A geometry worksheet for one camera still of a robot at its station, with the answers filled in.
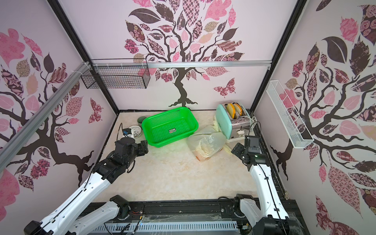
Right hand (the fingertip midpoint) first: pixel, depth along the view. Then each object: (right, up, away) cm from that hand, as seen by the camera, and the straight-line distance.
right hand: (239, 153), depth 80 cm
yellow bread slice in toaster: (-1, +26, +14) cm, 29 cm away
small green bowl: (-65, +20, +26) cm, 73 cm away
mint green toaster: (0, +19, +12) cm, 23 cm away
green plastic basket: (-45, +15, +30) cm, 56 cm away
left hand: (-54, +5, -4) cm, 55 cm away
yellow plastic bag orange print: (-17, +6, +7) cm, 19 cm away
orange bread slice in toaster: (+6, +27, +14) cm, 31 cm away
